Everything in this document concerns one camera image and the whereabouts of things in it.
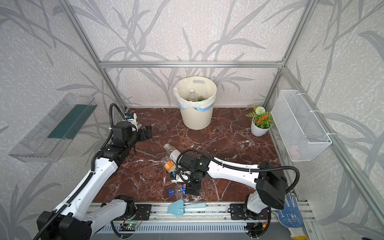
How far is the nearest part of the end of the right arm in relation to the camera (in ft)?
1.82

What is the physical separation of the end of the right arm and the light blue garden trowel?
12cm

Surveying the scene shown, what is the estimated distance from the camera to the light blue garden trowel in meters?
0.75
